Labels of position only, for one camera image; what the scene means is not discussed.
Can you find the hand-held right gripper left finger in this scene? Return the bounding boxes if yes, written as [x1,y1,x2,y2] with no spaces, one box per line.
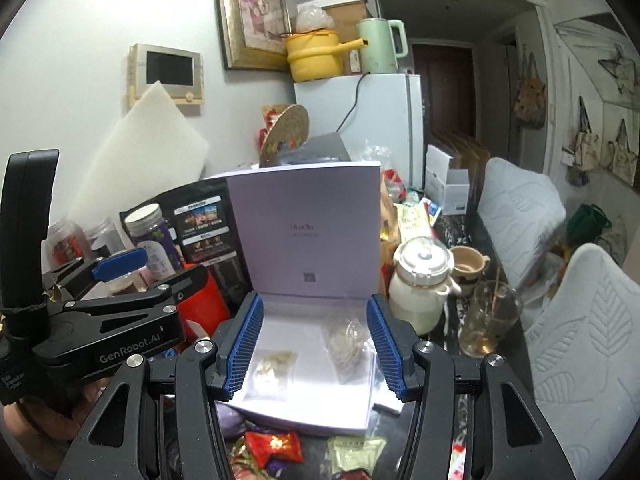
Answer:
[57,292,266,480]

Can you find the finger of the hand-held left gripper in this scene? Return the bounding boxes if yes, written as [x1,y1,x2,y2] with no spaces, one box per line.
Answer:
[62,264,208,333]
[42,247,149,306]

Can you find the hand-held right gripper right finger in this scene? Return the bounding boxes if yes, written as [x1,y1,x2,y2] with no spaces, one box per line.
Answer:
[366,294,576,480]

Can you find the clear bag of white pieces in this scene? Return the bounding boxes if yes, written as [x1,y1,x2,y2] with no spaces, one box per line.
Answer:
[245,349,297,403]

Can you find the crinkled clear plastic bag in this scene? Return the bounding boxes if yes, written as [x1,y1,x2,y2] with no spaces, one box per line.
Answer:
[327,319,375,386]

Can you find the red candy packet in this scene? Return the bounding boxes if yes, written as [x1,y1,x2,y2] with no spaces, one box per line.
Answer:
[243,431,305,465]

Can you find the pale green packet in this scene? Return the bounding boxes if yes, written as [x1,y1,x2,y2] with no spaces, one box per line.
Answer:
[326,436,388,476]

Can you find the purple gift box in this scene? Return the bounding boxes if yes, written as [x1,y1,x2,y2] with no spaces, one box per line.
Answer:
[202,160,383,436]

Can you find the person's left hand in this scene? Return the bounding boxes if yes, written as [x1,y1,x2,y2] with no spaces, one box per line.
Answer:
[0,380,113,443]

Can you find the pink jar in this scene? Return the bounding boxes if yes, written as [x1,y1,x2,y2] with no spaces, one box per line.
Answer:
[137,266,173,291]

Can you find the clear plastic jar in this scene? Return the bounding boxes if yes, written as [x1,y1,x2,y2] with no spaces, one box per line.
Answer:
[82,217,126,261]

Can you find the purple label jar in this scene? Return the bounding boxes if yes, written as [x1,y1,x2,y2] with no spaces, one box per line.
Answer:
[124,203,185,273]

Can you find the red canister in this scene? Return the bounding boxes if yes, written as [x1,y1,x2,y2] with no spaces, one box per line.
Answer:
[177,272,233,341]

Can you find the clear jar red contents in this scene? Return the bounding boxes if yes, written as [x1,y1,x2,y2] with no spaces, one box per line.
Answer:
[47,216,86,268]

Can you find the cream jug with lid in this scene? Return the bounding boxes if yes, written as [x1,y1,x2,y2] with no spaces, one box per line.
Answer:
[388,236,463,336]

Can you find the black pouch bag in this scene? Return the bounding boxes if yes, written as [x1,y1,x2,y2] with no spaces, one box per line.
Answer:
[119,180,251,306]

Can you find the glass cup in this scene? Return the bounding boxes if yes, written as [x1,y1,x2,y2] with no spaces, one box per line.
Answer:
[457,280,523,358]

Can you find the colourful candy wrapper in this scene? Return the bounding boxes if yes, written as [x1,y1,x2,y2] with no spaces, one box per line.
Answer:
[227,437,261,480]

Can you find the white foam board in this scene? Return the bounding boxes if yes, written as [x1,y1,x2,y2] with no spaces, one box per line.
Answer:
[67,81,210,226]

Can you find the beige mug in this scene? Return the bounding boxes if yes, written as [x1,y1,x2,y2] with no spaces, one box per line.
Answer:
[447,246,491,297]

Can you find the wooden stick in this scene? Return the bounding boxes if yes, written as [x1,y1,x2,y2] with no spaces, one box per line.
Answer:
[487,266,502,321]

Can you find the red white packet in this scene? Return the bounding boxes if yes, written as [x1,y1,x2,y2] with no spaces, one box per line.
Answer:
[447,430,471,480]

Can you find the yellow snack bag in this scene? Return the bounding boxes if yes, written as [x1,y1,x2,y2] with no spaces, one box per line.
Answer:
[381,187,441,261]

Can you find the white carton box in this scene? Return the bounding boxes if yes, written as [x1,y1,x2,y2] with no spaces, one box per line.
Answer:
[425,144,471,217]

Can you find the chair with white quilted cover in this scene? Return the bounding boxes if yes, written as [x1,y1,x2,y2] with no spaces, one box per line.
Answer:
[477,157,568,291]
[522,244,640,480]

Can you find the round woven fan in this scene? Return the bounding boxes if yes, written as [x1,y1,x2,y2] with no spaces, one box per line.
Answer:
[259,104,311,168]

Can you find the red snack package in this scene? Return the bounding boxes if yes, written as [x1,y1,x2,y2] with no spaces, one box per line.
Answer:
[257,104,291,148]

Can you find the grey box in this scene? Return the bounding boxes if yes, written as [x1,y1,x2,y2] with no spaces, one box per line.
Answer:
[280,131,353,166]

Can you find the flat cardboard boxes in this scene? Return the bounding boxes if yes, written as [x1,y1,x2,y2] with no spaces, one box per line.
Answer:
[430,130,492,171]

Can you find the white mini fridge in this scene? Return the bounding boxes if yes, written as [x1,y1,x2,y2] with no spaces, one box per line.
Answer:
[293,72,425,188]

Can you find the green bag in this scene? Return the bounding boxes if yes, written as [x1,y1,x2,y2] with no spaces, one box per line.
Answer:
[569,203,612,241]

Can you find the brown door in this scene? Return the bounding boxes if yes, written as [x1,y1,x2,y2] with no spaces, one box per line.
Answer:
[412,42,476,146]

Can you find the gold framed picture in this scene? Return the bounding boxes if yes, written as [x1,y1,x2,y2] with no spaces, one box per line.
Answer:
[214,0,292,72]

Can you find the canvas tote bag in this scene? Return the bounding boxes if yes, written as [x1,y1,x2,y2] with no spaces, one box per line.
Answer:
[605,119,640,186]
[562,96,603,171]

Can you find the yellow pot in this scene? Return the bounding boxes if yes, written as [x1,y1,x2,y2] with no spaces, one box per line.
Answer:
[285,30,368,83]

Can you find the brown tote bag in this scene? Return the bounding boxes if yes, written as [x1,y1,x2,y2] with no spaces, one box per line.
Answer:
[512,52,548,131]

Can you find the green electric kettle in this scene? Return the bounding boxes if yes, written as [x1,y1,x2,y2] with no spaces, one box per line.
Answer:
[356,17,408,75]

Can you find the cardboard box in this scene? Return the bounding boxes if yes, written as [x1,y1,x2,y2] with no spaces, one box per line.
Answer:
[320,0,368,73]

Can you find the wall intercom panel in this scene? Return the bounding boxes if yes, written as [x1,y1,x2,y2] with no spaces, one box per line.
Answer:
[125,43,206,111]

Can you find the black kettle cable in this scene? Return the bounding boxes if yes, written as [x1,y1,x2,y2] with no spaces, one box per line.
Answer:
[334,72,371,133]

